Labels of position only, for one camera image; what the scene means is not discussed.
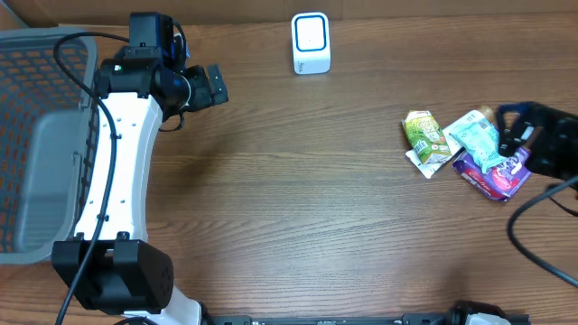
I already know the white tube gold cap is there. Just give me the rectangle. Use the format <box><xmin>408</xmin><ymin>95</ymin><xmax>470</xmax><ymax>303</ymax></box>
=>
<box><xmin>406</xmin><ymin>106</ymin><xmax>494</xmax><ymax>179</ymax></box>

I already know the green tea carton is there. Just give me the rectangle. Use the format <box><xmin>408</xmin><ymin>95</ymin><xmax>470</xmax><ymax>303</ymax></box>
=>
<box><xmin>402</xmin><ymin>110</ymin><xmax>452</xmax><ymax>164</ymax></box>

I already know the grey plastic basket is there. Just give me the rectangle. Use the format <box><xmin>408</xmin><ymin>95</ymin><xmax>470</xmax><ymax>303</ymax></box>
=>
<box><xmin>1</xmin><ymin>27</ymin><xmax>98</xmax><ymax>265</ymax></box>

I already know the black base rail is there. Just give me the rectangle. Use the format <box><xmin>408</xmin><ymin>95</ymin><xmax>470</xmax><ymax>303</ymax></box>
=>
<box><xmin>201</xmin><ymin>313</ymin><xmax>530</xmax><ymax>325</ymax></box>

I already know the teal wipes packet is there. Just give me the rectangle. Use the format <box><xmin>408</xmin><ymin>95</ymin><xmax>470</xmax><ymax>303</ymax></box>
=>
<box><xmin>450</xmin><ymin>118</ymin><xmax>507</xmax><ymax>173</ymax></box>

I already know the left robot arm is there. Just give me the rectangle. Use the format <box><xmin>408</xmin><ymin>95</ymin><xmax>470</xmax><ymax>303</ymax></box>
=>
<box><xmin>51</xmin><ymin>12</ymin><xmax>228</xmax><ymax>325</ymax></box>

